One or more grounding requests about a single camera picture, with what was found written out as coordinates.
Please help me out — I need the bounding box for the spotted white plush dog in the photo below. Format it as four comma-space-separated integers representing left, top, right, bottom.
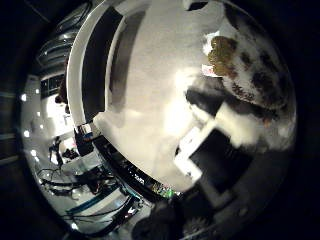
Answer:
199, 3, 298, 136

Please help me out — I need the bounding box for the black floor cable bundle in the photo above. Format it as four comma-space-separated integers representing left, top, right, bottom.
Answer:
35, 165, 138, 231

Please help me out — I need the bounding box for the white plastic container bin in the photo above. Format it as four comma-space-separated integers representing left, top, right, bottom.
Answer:
65, 0, 153, 129

